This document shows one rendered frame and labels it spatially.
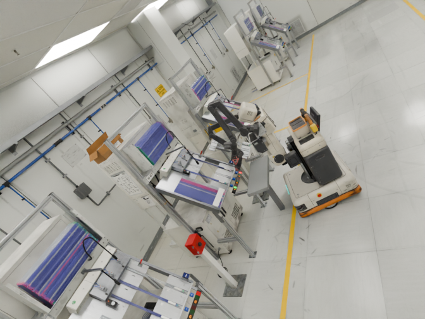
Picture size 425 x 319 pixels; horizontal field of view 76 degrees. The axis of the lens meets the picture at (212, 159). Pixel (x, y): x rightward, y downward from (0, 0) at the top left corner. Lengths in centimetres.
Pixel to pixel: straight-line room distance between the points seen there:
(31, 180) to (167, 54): 349
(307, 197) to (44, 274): 234
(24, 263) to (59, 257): 24
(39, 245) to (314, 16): 928
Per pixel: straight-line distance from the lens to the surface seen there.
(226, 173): 312
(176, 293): 235
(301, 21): 1002
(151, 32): 597
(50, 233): 247
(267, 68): 721
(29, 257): 241
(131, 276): 240
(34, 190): 391
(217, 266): 286
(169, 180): 296
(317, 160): 279
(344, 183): 298
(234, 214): 353
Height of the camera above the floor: 218
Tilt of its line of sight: 23 degrees down
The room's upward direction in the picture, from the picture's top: 38 degrees counter-clockwise
